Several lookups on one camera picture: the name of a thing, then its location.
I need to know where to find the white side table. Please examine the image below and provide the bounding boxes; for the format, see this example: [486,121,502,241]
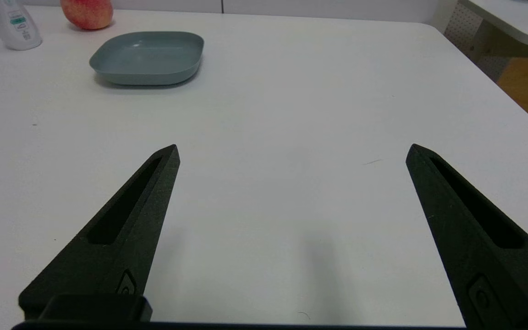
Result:
[459,0,528,52]

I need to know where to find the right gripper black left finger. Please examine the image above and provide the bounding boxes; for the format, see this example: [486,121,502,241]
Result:
[19,144,181,321]

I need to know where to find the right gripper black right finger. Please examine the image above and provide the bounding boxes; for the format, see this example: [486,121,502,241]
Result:
[406,143,528,330]

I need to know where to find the grey-blue square dish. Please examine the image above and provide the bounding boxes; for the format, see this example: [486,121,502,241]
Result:
[89,31,205,86]

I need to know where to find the white plastic bottle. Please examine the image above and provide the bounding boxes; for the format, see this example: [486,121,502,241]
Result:
[0,0,43,51]

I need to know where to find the red apple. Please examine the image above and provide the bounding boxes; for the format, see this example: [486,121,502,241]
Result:
[60,0,114,31]

